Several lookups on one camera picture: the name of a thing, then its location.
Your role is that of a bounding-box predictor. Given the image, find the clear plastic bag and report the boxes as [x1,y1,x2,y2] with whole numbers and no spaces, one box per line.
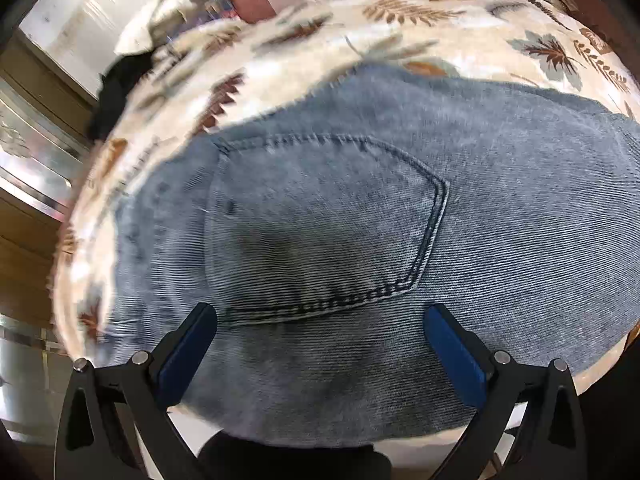
[202,0,243,23]

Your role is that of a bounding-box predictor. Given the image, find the cream cloth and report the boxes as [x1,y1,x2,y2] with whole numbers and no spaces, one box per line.
[115,0,201,56]

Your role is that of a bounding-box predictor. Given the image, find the wooden wardrobe with etched mirror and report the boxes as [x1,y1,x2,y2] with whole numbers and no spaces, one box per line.
[0,30,101,441]

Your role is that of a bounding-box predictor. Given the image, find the blue denim pants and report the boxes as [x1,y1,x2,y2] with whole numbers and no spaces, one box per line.
[107,62,640,448]

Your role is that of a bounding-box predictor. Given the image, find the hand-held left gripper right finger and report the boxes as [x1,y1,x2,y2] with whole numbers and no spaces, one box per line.
[424,302,588,480]

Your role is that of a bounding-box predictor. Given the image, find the person's dark trousers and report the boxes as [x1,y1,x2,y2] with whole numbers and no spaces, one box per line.
[197,442,393,480]

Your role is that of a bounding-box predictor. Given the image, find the cream leaf print blanket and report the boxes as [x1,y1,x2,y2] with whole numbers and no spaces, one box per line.
[50,0,640,453]

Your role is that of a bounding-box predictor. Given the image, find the black cloth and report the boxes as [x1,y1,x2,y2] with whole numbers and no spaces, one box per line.
[90,52,156,141]

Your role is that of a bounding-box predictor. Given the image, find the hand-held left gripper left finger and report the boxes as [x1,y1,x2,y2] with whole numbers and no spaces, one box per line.
[54,302,218,480]

